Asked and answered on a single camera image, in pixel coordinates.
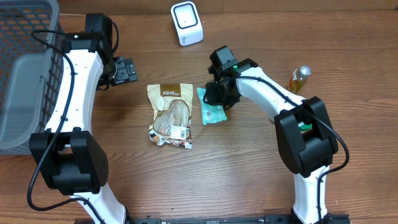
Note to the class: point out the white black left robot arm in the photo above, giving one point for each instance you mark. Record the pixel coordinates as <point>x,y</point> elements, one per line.
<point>67,156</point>

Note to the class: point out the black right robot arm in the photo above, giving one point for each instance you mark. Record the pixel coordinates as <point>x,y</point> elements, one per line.
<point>305,139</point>

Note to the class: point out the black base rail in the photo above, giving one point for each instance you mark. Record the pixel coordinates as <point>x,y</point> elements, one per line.
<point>267,219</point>

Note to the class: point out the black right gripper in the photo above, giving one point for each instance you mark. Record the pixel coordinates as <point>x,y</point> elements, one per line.
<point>218,95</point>

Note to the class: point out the white barcode scanner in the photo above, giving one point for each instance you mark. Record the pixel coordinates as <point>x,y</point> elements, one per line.
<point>187,23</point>

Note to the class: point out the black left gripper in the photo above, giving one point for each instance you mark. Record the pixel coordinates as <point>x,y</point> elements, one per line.
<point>128,71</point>

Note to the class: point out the green lid white jar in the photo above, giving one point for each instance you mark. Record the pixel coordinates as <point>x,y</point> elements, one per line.
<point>304,127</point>

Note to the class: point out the teal packet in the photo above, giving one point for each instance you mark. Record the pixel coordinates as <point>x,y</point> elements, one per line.
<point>210,114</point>

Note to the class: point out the grey plastic mesh basket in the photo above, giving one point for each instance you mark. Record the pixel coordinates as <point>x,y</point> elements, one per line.
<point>31,73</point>

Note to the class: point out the yellow liquid bottle silver cap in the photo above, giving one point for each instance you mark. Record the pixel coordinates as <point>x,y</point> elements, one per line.
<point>298,79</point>

